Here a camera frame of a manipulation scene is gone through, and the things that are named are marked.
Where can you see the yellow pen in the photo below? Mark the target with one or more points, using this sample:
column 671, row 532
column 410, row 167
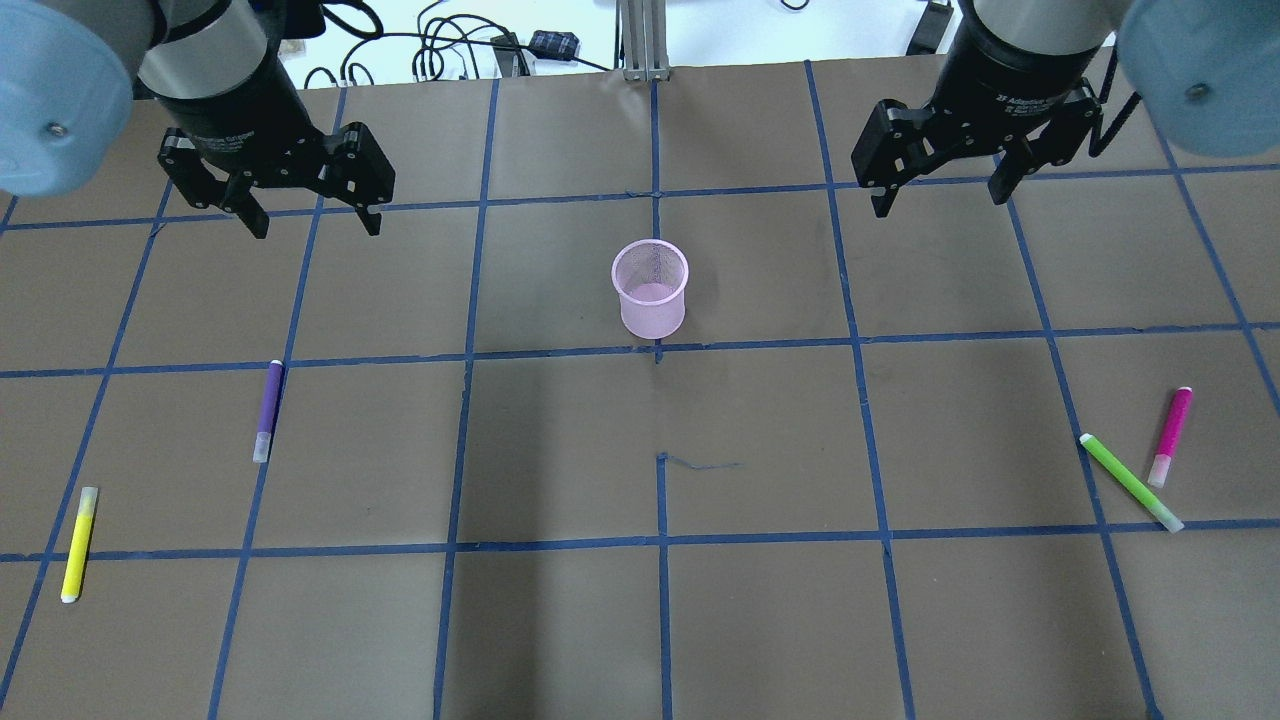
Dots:
column 77, row 556

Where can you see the green pen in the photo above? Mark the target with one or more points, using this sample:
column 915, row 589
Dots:
column 1129, row 481

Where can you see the pink mesh cup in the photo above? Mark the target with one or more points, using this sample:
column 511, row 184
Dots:
column 650, row 278

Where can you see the purple pen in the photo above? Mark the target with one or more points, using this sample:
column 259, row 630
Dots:
column 269, row 405

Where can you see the black power adapter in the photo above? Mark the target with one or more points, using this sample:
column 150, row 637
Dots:
column 554, row 45

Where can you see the aluminium frame post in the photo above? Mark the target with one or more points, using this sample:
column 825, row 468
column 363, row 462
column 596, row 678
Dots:
column 642, row 29

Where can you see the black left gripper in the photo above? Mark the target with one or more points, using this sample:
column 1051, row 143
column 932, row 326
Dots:
column 243, row 127

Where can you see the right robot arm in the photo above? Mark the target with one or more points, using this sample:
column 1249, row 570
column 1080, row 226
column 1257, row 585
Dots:
column 1205, row 70

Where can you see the pink pen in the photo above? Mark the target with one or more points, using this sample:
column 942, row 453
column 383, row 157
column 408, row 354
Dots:
column 1168, row 441

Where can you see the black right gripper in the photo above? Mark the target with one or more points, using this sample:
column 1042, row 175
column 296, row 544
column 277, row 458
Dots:
column 1005, row 85

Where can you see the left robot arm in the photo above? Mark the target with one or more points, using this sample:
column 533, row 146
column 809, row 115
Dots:
column 70, row 70

